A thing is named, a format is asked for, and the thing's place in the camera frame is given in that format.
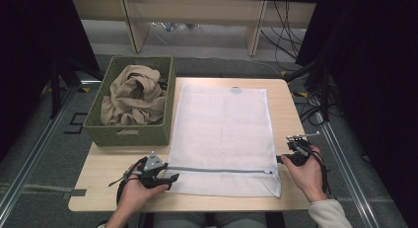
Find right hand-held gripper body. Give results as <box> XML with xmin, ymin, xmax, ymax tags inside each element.
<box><xmin>280</xmin><ymin>131</ymin><xmax>321</xmax><ymax>167</ymax></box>

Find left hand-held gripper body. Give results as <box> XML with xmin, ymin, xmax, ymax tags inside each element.
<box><xmin>139</xmin><ymin>151</ymin><xmax>172</xmax><ymax>190</ymax></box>

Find green woven basket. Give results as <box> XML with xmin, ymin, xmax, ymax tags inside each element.
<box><xmin>83</xmin><ymin>55</ymin><xmax>176</xmax><ymax>147</ymax></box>

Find white mesh laundry bag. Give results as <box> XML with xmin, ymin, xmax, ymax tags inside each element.
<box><xmin>163</xmin><ymin>82</ymin><xmax>283</xmax><ymax>198</ymax></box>

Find beige garment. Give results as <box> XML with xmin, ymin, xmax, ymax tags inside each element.
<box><xmin>100</xmin><ymin>64</ymin><xmax>167</xmax><ymax>126</ymax></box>

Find person's right hand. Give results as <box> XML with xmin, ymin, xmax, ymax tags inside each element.
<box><xmin>280</xmin><ymin>145</ymin><xmax>328</xmax><ymax>203</ymax></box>

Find person's left hand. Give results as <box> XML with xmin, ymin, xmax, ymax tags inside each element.
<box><xmin>116</xmin><ymin>175</ymin><xmax>171</xmax><ymax>220</ymax></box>

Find person's legs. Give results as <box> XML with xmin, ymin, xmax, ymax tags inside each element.
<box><xmin>152</xmin><ymin>211</ymin><xmax>267</xmax><ymax>228</ymax></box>

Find black metal stand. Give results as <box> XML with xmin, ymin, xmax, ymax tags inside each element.
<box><xmin>284</xmin><ymin>56</ymin><xmax>333</xmax><ymax>122</ymax></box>
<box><xmin>48</xmin><ymin>54</ymin><xmax>105</xmax><ymax>118</ymax></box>

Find dark curtain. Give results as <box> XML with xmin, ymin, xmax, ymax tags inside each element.
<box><xmin>0</xmin><ymin>0</ymin><xmax>100</xmax><ymax>163</ymax></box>
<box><xmin>295</xmin><ymin>0</ymin><xmax>418</xmax><ymax>227</ymax></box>

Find grey tape strip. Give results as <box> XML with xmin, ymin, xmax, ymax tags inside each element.
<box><xmin>0</xmin><ymin>183</ymin><xmax>87</xmax><ymax>197</ymax></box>

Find clear plastic bag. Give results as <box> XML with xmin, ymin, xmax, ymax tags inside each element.
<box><xmin>152</xmin><ymin>22</ymin><xmax>200</xmax><ymax>33</ymax></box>

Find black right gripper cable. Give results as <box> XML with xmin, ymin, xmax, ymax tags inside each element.
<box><xmin>307</xmin><ymin>147</ymin><xmax>331</xmax><ymax>194</ymax></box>

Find black floor cables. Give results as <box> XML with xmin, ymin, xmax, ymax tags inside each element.
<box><xmin>292</xmin><ymin>89</ymin><xmax>333</xmax><ymax>127</ymax></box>

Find metal floor rail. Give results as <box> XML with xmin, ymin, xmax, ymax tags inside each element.
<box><xmin>0</xmin><ymin>79</ymin><xmax>100</xmax><ymax>219</ymax></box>
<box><xmin>314</xmin><ymin>113</ymin><xmax>383</xmax><ymax>228</ymax></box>

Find black hanging cables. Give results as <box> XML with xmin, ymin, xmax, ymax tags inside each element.
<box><xmin>259</xmin><ymin>0</ymin><xmax>307</xmax><ymax>63</ymax></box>

